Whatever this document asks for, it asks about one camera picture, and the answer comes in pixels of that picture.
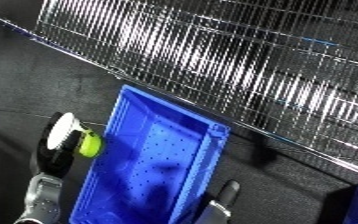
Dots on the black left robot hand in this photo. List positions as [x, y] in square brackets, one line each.
[56, 163]

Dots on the pale left robot arm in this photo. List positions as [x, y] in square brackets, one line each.
[39, 200]

